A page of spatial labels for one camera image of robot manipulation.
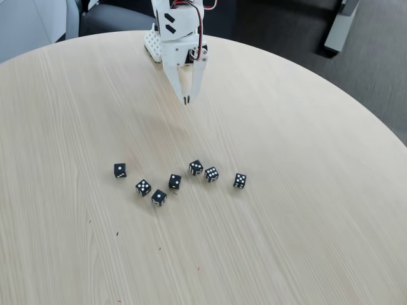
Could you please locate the white cabinet panel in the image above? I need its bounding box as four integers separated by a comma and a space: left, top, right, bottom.
0, 0, 80, 64

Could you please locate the red black servo cable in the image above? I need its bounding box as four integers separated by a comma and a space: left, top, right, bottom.
170, 0, 220, 61

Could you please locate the grey desk leg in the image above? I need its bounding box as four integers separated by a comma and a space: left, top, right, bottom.
324, 0, 362, 55

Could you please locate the black office chair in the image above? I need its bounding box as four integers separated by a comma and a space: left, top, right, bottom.
78, 0, 157, 37

